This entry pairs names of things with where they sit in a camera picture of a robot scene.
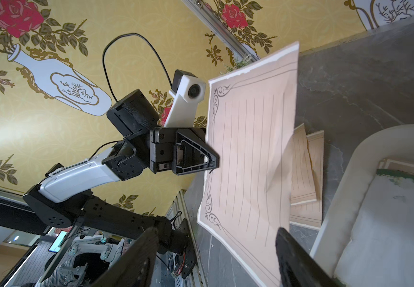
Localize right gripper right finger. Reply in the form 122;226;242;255
275;227;338;287

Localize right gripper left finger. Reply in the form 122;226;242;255
93;228;159;287

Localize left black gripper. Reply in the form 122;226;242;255
149;127;220;175

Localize brown lined stationery paper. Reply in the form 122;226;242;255
290;124;316;206

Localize white oval storage box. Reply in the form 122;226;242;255
310;124;414;287

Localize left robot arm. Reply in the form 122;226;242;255
23;84;219;277

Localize brown stationery paper in box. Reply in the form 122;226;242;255
197;42;300;287

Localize potted green plant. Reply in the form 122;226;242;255
220;55;254;75

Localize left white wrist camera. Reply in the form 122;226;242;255
164;69;207;128

